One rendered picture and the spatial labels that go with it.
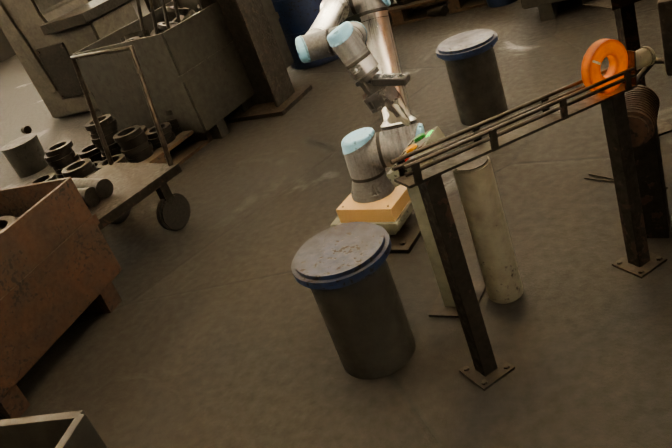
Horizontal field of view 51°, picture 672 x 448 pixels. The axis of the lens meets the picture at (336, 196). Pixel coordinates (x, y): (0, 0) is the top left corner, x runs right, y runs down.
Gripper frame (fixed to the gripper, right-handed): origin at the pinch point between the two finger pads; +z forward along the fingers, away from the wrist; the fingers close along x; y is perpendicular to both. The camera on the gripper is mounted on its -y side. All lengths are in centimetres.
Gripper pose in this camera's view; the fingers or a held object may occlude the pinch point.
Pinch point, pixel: (408, 121)
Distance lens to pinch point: 227.5
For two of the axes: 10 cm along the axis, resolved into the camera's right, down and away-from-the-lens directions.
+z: 5.9, 7.8, 2.1
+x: -4.2, 5.2, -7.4
